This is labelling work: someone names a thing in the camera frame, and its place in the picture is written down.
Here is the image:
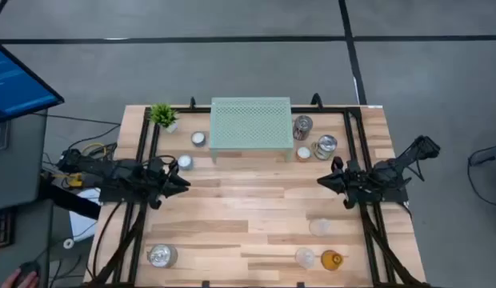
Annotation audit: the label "black computer monitor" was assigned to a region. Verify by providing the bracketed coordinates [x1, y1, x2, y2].
[0, 38, 66, 126]

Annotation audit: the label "black computer mouse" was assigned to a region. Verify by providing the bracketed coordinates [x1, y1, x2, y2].
[14, 260, 42, 287]

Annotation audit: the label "tin can with grey-green label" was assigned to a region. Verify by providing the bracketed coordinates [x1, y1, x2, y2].
[146, 243, 179, 269]

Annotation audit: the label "thick black cable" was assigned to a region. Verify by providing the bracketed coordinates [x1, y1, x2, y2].
[90, 199, 125, 281]

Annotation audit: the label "grey desk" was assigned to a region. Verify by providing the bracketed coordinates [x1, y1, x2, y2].
[0, 111, 54, 288]

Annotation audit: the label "person's hand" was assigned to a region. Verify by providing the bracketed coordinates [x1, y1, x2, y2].
[0, 268, 40, 288]

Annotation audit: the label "black keyboard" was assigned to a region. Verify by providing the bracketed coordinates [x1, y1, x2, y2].
[0, 207, 15, 251]

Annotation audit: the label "tin can with brown label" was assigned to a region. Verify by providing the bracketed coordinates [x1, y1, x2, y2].
[292, 114, 314, 142]

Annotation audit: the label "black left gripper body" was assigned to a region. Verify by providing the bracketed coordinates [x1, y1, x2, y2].
[146, 156, 175, 210]

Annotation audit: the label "green plant in white pot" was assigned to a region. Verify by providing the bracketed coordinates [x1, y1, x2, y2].
[147, 102, 180, 134]

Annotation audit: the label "yellow cable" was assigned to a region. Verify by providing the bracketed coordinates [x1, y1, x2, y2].
[51, 142, 108, 190]

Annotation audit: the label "tin can with cream label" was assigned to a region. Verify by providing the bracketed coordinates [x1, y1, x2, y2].
[311, 134, 338, 162]

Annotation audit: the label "dark grey equipment base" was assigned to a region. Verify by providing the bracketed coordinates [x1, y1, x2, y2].
[466, 142, 496, 168]

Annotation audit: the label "black aluminium rig frame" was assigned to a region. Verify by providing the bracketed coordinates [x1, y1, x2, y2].
[82, 94, 433, 288]

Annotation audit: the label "white paper sheet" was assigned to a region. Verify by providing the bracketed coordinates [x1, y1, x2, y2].
[68, 187, 102, 242]

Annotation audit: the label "orange patterned candle tin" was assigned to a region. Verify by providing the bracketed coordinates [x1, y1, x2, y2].
[295, 145, 313, 162]

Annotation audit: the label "green perforated metal shelf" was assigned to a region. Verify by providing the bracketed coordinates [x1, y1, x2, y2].
[209, 96, 295, 164]

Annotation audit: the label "black diagonal bar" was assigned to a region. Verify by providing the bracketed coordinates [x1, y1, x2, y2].
[38, 178, 102, 221]

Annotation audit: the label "amber glass candlestick holder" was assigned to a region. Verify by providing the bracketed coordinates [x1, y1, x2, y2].
[320, 249, 345, 272]

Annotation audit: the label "clear glass candlestick holder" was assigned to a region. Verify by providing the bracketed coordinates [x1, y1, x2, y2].
[308, 217, 331, 238]
[294, 246, 316, 270]

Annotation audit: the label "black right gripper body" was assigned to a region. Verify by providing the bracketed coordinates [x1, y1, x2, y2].
[330, 155, 371, 210]

